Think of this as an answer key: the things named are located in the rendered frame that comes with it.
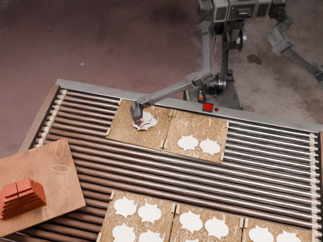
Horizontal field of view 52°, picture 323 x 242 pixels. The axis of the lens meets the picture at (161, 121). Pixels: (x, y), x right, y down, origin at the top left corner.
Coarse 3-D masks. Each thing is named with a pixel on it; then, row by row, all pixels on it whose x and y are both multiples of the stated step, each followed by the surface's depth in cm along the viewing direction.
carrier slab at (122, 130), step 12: (120, 108) 248; (156, 108) 248; (120, 120) 242; (132, 120) 242; (156, 120) 242; (168, 120) 242; (120, 132) 237; (132, 132) 237; (144, 132) 237; (156, 132) 237; (132, 144) 232; (144, 144) 232; (156, 144) 232
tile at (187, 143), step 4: (184, 136) 234; (188, 136) 234; (180, 140) 232; (184, 140) 232; (188, 140) 232; (192, 140) 232; (196, 140) 232; (180, 144) 230; (184, 144) 230; (188, 144) 230; (192, 144) 230; (196, 144) 230; (184, 148) 228; (188, 148) 228; (192, 148) 228
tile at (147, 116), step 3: (144, 114) 239; (147, 114) 239; (150, 114) 239; (144, 117) 238; (147, 117) 238; (150, 117) 238; (144, 120) 237; (147, 120) 237; (150, 120) 237; (144, 123) 235; (147, 123) 236; (141, 126) 234
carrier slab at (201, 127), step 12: (180, 120) 242; (192, 120) 242; (204, 120) 242; (216, 120) 242; (168, 132) 237; (180, 132) 237; (192, 132) 237; (204, 132) 237; (216, 132) 237; (168, 144) 232; (192, 156) 227; (204, 156) 227; (216, 156) 227
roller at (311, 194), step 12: (108, 156) 229; (120, 156) 228; (168, 168) 224; (180, 168) 223; (228, 180) 220; (240, 180) 219; (252, 180) 219; (288, 192) 215; (300, 192) 214; (312, 192) 214
